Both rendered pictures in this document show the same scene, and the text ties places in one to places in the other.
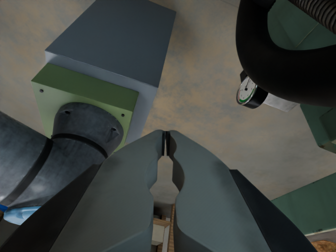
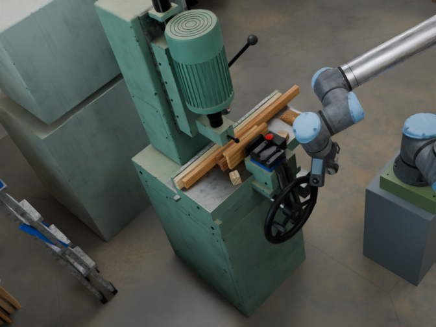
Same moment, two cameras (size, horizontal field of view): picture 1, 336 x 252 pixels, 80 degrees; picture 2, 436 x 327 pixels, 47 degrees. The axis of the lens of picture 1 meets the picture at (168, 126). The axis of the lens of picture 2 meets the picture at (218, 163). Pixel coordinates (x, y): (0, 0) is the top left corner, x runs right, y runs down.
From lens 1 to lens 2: 178 cm
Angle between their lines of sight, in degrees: 31
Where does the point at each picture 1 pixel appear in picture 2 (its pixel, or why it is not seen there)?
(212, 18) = (332, 242)
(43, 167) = (413, 156)
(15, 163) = (420, 160)
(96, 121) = (401, 172)
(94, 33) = (410, 233)
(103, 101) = (396, 184)
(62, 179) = (409, 147)
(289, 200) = not seen: hidden behind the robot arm
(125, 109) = (384, 178)
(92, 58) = (404, 213)
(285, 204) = not seen: hidden behind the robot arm
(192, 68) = (358, 207)
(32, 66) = not seen: outside the picture
